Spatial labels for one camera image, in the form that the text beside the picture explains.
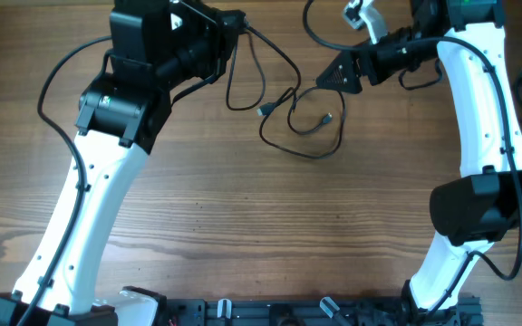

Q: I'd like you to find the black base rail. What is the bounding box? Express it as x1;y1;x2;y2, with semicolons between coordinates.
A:
157;297;484;326

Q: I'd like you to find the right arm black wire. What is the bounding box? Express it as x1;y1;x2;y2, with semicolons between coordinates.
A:
301;0;522;318

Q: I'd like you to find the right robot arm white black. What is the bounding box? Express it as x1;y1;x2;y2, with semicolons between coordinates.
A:
337;0;522;325

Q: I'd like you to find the medium black USB cable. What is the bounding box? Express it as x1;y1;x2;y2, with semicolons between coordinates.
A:
224;22;303;118

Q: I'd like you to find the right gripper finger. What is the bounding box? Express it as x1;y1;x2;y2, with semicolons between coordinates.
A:
316;76;363;94
317;51;361;80

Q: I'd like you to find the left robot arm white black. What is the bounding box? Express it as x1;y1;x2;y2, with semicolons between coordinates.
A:
0;1;246;325

